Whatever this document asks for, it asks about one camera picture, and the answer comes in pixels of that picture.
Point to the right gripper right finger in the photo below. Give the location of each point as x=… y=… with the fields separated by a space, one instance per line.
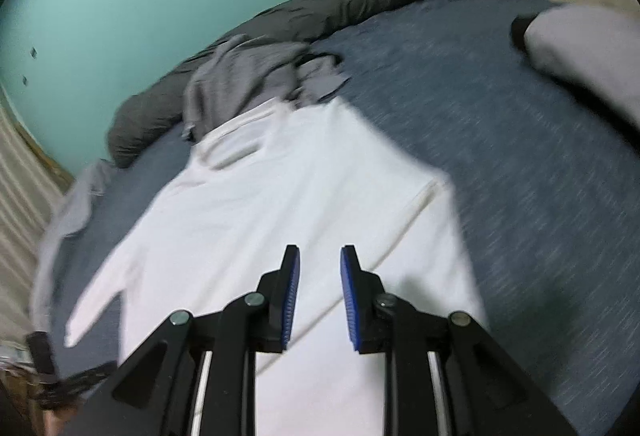
x=442 y=375

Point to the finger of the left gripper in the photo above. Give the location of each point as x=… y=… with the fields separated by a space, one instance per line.
x=92 y=377

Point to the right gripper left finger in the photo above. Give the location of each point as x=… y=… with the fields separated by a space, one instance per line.
x=197 y=372

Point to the white long-sleeve shirt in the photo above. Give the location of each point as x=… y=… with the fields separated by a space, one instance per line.
x=320 y=178

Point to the person's left hand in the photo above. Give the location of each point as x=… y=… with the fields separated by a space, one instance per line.
x=54 y=421

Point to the light grey crumpled sheet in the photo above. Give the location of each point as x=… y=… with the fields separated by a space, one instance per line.
x=69 y=217

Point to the beige striped curtain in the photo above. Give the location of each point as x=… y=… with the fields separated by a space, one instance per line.
x=28 y=196

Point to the blue patterned bed cover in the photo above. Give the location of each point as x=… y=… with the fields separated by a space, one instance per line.
x=546 y=190

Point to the grey knit sweater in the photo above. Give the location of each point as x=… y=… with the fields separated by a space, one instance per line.
x=242 y=73

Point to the light grey pillow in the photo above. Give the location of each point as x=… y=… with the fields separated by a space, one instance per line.
x=591 y=46

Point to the dark grey rolled duvet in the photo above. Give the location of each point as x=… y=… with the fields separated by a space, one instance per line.
x=144 y=117

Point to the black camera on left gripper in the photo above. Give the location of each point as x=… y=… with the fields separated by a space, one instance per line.
x=42 y=358

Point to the wooden frame by wall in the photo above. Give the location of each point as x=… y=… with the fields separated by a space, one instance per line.
x=61 y=177

